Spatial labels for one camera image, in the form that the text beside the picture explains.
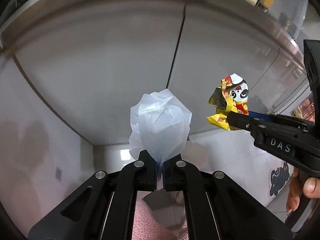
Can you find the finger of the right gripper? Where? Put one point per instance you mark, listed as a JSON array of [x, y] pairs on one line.
[[280, 119], [297, 145]]

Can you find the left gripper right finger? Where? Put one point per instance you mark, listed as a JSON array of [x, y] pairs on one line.
[[216, 207]]

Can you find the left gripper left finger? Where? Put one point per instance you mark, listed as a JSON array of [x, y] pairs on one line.
[[103, 207]]

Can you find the yellow panda snack wrapper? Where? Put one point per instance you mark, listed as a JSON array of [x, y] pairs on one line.
[[230, 97]]

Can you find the person's right hand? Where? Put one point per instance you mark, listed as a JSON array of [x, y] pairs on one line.
[[310, 189]]

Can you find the black cat sticker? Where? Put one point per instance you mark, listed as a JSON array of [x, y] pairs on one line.
[[278, 179]]

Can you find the pink fuzzy trousers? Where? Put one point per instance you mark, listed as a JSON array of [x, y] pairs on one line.
[[146, 227]]

